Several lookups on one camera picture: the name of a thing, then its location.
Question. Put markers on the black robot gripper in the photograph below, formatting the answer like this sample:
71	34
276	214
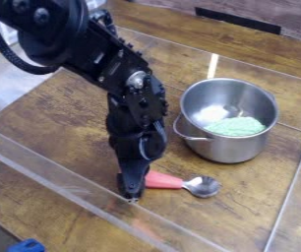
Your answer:
136	145

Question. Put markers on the pink handled metal spoon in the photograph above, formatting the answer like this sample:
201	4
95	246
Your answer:
202	186

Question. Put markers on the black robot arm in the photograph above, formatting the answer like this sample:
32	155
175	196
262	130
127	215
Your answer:
52	34

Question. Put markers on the green food lump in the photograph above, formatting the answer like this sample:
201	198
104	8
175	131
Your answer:
237	126

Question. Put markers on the stainless steel pot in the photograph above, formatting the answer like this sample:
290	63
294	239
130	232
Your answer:
213	100

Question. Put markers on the blue object at corner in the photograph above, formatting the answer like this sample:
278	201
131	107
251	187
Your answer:
28	245

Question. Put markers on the black strip on table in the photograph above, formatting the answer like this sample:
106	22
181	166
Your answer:
239	21

